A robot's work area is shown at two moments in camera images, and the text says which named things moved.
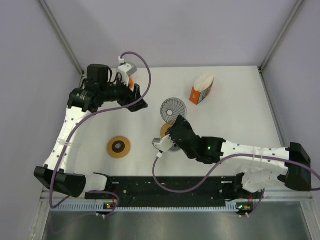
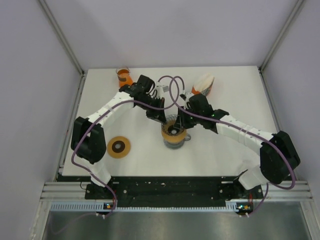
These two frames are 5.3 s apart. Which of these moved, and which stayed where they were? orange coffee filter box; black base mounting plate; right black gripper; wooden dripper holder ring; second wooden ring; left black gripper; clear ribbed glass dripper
Moved: wooden dripper holder ring; right black gripper; clear ribbed glass dripper; left black gripper
Stayed: orange coffee filter box; black base mounting plate; second wooden ring
